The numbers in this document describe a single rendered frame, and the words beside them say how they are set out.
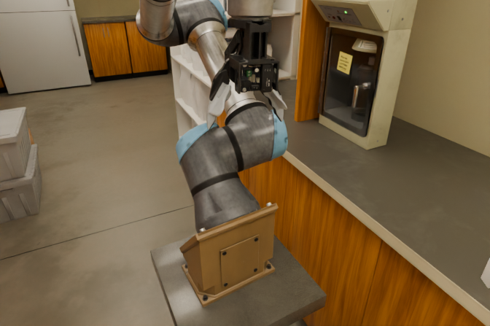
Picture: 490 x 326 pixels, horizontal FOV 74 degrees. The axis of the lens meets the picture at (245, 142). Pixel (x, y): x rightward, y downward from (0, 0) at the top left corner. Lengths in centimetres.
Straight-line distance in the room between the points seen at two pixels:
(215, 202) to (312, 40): 103
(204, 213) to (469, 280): 64
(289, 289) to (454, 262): 43
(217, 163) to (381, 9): 80
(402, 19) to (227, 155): 85
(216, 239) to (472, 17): 133
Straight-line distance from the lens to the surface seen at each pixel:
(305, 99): 161
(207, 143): 73
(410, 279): 110
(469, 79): 165
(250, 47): 54
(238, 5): 55
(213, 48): 91
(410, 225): 108
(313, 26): 154
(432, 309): 110
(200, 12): 98
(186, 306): 80
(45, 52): 584
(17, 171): 274
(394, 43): 133
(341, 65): 146
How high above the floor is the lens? 158
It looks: 27 degrees down
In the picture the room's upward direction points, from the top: straight up
